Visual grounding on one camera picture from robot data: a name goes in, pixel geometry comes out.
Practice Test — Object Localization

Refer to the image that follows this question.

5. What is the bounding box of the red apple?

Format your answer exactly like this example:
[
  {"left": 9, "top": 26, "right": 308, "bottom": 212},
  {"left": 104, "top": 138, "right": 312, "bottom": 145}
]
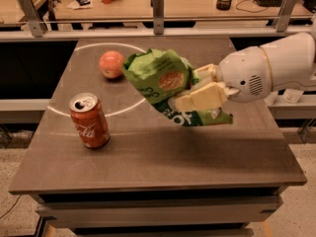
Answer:
[{"left": 99, "top": 50, "right": 124, "bottom": 79}]

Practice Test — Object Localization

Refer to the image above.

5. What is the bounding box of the left metal rail bracket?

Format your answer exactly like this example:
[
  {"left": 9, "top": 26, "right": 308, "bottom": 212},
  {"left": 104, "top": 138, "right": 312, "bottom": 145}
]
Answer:
[{"left": 18, "top": 0, "right": 47, "bottom": 38}]

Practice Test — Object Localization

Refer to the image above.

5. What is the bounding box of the horizontal metal rail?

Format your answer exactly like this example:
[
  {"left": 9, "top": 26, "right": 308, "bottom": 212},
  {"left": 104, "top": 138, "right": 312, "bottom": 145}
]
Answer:
[{"left": 0, "top": 26, "right": 315, "bottom": 42}]

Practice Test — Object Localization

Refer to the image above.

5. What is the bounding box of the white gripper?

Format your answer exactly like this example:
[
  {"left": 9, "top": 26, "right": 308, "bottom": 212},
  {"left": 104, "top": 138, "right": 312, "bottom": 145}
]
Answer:
[{"left": 173, "top": 46, "right": 272, "bottom": 112}]

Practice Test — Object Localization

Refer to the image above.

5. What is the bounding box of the black mesh cup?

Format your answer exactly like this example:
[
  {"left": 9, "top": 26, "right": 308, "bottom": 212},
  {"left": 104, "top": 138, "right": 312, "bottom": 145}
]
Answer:
[{"left": 216, "top": 0, "right": 232, "bottom": 11}]

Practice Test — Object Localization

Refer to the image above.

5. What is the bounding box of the middle metal rail bracket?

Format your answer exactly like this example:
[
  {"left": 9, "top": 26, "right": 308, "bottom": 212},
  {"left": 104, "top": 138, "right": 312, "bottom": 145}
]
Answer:
[{"left": 152, "top": 0, "right": 164, "bottom": 35}]

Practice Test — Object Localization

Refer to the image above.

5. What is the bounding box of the grey drawer cabinet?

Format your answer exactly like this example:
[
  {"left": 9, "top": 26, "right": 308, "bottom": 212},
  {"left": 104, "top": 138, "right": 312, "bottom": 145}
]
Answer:
[{"left": 38, "top": 188, "right": 282, "bottom": 235}]

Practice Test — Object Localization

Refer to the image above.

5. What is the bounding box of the right metal rail bracket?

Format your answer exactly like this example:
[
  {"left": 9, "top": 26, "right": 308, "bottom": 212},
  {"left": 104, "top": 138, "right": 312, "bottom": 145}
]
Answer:
[{"left": 272, "top": 0, "right": 297, "bottom": 33}]

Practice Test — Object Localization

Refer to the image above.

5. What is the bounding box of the metal rail bracket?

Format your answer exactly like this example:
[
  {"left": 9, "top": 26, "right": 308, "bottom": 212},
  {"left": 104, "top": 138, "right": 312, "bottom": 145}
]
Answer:
[
  {"left": 18, "top": 0, "right": 47, "bottom": 38},
  {"left": 152, "top": 0, "right": 164, "bottom": 35},
  {"left": 272, "top": 0, "right": 297, "bottom": 33}
]

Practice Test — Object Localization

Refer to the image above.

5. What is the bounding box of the red coke can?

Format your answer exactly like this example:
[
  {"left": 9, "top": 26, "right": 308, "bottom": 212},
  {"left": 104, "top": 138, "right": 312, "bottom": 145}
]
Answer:
[{"left": 69, "top": 93, "right": 110, "bottom": 148}]

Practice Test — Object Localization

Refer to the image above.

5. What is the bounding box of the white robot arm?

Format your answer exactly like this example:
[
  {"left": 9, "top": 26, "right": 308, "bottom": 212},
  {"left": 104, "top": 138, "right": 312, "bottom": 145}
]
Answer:
[{"left": 171, "top": 32, "right": 316, "bottom": 112}]

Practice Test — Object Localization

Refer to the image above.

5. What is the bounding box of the green rice chip bag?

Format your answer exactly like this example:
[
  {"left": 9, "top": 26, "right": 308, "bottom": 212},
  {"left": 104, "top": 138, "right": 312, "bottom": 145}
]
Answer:
[{"left": 121, "top": 49, "right": 233, "bottom": 126}]

